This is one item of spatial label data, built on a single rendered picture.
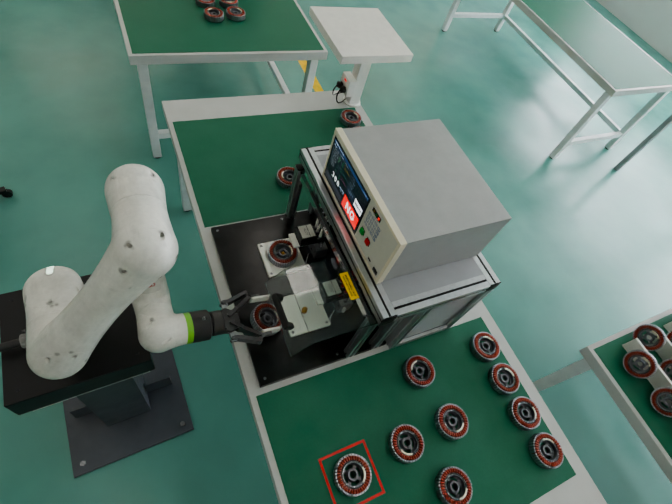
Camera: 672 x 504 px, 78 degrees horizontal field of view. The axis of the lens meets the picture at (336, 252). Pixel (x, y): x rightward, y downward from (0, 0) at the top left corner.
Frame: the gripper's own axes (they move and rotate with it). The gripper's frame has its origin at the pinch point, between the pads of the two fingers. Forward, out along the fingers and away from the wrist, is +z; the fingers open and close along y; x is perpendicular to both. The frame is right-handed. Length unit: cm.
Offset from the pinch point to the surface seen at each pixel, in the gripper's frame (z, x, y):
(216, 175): 2, -9, -72
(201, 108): 6, -9, -115
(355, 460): 12, -4, 51
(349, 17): 60, 51, -112
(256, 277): 3.2, -7.1, -18.3
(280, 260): 11.2, -0.2, -20.3
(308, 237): 18.4, 11.9, -21.3
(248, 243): 4.6, -6.8, -33.5
